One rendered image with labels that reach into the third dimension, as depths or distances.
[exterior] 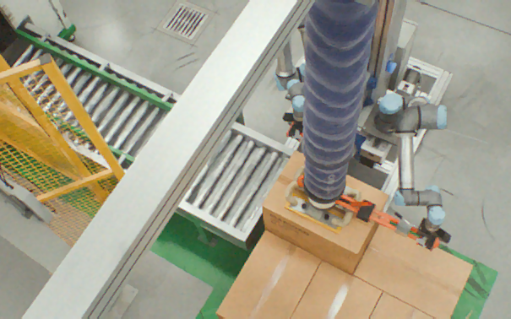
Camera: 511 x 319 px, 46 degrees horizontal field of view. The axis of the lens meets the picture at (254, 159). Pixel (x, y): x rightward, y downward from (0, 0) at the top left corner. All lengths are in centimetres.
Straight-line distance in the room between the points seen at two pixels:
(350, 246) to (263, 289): 65
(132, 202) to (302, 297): 256
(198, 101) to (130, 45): 409
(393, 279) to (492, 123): 172
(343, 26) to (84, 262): 112
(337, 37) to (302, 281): 206
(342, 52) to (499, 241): 278
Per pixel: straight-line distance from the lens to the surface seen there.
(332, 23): 194
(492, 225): 461
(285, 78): 345
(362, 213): 330
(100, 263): 122
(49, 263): 341
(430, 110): 303
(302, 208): 342
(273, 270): 376
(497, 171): 479
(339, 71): 214
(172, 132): 129
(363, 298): 373
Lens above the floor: 416
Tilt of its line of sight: 64 degrees down
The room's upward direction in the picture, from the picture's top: 10 degrees counter-clockwise
